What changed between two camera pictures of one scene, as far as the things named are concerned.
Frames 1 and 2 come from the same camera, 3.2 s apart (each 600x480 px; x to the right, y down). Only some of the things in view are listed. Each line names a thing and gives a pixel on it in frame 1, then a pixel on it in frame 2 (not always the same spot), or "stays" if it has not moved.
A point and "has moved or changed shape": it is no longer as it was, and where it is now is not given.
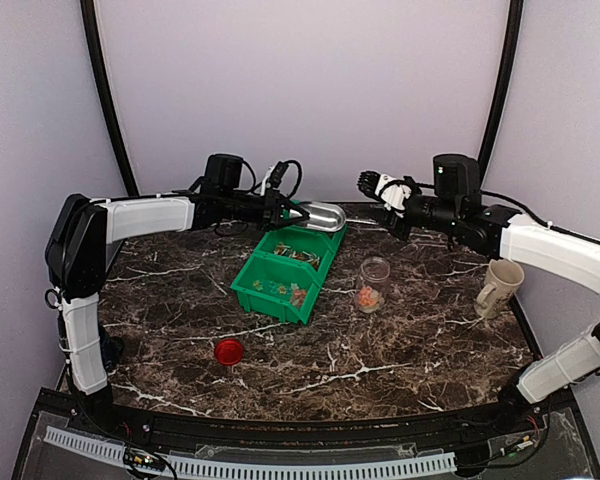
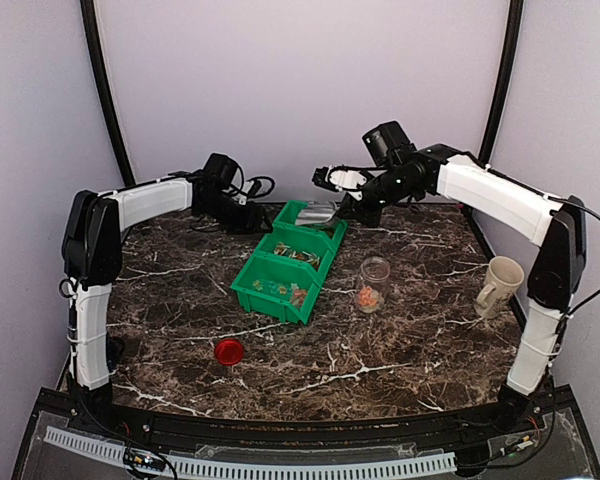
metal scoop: [325, 217] has moved or changed shape
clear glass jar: [373, 284] stays
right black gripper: [403, 232] → [355, 211]
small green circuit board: [143, 459] stays
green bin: [278, 286] stays
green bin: [300, 244] stays
